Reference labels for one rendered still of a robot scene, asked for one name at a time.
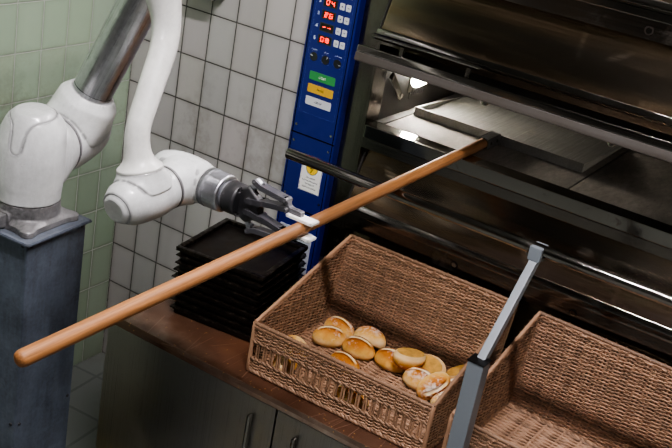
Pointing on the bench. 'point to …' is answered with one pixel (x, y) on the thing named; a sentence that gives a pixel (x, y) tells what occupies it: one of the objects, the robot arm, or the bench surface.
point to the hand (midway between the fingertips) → (301, 226)
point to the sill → (526, 185)
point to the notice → (310, 180)
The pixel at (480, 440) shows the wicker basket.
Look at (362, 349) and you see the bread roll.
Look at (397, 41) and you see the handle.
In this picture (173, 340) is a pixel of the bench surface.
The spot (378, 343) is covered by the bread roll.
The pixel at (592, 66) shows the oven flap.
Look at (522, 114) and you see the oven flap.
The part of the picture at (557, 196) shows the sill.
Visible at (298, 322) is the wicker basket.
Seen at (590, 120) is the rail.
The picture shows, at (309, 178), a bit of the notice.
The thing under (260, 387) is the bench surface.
